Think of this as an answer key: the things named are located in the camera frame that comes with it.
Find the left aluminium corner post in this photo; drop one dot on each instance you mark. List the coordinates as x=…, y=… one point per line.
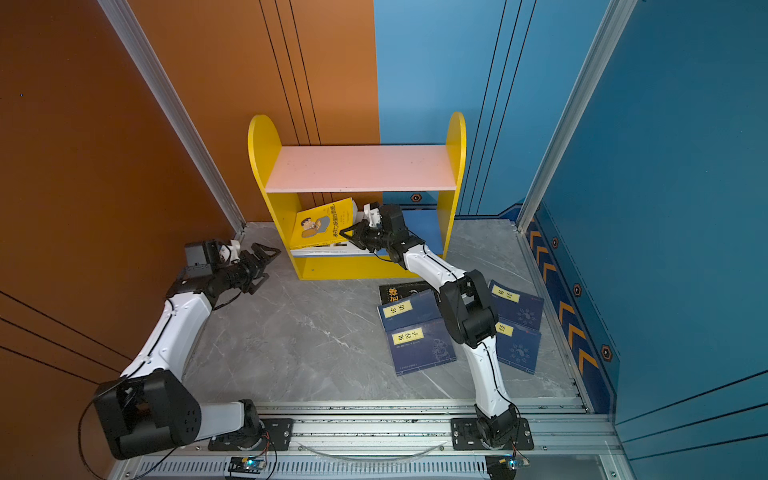
x=125, y=24

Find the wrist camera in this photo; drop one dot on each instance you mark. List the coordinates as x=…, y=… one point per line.
x=371, y=213
x=229, y=252

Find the aluminium corner post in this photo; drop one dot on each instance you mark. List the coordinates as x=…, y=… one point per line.
x=125, y=24
x=610, y=30

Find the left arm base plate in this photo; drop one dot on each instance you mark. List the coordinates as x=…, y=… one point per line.
x=272, y=434

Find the left green circuit board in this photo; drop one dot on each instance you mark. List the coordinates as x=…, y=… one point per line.
x=247, y=467

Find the white La Dame book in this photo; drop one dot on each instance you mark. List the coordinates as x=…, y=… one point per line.
x=342, y=248

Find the green circuit board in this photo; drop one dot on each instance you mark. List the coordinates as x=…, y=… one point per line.
x=504, y=467
x=247, y=467

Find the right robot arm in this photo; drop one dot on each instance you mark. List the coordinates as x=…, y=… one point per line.
x=465, y=305

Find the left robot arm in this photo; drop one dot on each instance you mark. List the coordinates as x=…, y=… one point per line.
x=148, y=409

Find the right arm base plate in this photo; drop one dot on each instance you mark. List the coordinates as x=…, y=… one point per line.
x=474, y=434

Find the navy book yellow label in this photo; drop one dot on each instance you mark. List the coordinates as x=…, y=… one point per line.
x=420, y=346

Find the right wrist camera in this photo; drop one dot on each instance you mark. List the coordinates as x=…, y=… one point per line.
x=371, y=213

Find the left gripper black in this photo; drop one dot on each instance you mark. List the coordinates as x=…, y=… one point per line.
x=253, y=269

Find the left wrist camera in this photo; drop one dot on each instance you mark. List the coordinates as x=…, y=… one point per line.
x=229, y=252

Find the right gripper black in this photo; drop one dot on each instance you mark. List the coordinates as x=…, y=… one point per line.
x=361, y=233

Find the yellow pink blue bookshelf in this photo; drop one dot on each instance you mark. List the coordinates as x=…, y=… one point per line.
x=284, y=173

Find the aluminium frame rail front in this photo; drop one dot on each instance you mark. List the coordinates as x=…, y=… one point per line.
x=411, y=439

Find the right green circuit board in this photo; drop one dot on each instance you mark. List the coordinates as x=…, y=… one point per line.
x=504, y=467

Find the black book orange title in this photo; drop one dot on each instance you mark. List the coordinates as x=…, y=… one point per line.
x=390, y=293

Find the right aluminium corner post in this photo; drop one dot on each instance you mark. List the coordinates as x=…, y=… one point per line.
x=610, y=30

